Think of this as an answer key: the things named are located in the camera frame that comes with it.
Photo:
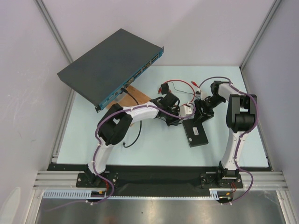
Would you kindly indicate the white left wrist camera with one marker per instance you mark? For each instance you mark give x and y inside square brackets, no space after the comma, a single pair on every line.
[185,110]

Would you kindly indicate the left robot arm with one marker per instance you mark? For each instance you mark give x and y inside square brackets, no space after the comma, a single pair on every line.
[113,127]

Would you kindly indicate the bamboo wooden board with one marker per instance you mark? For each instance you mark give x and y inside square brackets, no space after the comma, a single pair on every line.
[134,97]

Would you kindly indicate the aluminium frame rail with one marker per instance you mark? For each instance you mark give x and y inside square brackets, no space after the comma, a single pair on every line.
[68,179]

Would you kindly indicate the black power adapter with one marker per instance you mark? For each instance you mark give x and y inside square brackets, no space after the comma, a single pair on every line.
[164,88]

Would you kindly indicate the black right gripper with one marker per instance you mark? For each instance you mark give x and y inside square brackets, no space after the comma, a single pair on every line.
[202,112]

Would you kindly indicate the large blue rack switch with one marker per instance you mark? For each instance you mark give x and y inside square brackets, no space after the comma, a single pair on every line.
[102,73]

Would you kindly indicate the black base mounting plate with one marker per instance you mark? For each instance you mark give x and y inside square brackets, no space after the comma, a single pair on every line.
[152,181]

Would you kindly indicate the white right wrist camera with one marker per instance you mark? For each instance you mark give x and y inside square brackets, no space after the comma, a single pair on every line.
[201,94]

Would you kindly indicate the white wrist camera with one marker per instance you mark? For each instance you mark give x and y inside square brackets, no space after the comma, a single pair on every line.
[201,94]
[185,110]

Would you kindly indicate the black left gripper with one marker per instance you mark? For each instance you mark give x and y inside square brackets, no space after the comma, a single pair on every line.
[174,122]

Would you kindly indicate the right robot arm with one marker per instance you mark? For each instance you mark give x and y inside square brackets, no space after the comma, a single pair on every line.
[241,119]

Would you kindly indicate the white slotted cable duct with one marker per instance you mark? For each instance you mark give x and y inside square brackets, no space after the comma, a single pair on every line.
[74,194]

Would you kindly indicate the small black network switch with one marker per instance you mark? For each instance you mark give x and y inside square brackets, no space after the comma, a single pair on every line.
[195,133]

